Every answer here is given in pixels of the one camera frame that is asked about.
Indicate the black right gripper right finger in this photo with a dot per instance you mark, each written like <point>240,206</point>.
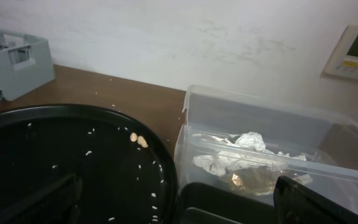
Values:
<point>295,203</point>

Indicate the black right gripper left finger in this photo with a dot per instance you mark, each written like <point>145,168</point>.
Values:
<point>54,203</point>

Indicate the brown gold snack wrapper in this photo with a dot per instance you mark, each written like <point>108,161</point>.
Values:
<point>243,174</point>

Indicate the white paper napkin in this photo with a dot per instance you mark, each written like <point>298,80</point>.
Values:
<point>251,144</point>

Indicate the black rectangular food-waste tray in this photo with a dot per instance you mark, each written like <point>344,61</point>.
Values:
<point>201,203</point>

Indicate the clear plastic waste bin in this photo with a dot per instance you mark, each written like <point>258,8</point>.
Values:
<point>322,144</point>

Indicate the grey plastic dishwasher rack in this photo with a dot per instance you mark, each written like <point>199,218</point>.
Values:
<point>25,64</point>

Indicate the round black tray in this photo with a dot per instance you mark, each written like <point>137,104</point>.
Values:
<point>122,181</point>

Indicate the wall control panel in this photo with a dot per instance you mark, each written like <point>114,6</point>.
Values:
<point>343,61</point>

